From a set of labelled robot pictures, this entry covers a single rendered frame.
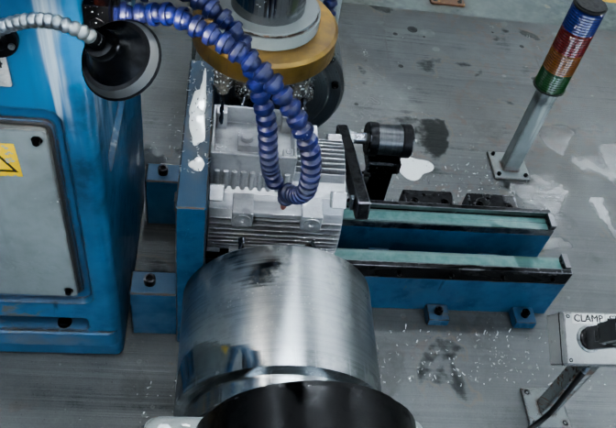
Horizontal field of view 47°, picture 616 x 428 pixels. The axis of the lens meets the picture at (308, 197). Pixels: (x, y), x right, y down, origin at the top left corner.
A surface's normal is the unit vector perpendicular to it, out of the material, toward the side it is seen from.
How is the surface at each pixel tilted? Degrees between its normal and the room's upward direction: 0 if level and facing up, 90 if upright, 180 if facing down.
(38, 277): 90
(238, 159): 90
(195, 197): 0
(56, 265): 90
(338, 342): 28
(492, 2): 0
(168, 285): 0
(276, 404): 23
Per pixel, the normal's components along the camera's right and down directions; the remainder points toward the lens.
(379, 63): 0.14, -0.65
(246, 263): -0.29, -0.62
